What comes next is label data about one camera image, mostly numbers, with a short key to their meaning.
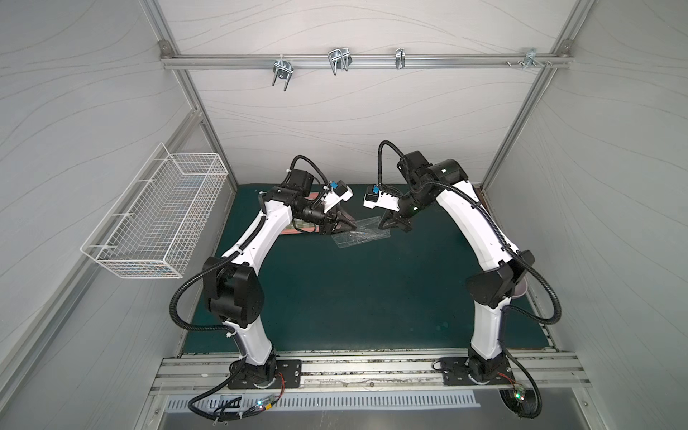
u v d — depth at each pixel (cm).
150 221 68
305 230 73
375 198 64
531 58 77
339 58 77
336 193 69
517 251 49
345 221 71
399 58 78
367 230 76
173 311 42
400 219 65
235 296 46
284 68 79
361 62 80
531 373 74
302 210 66
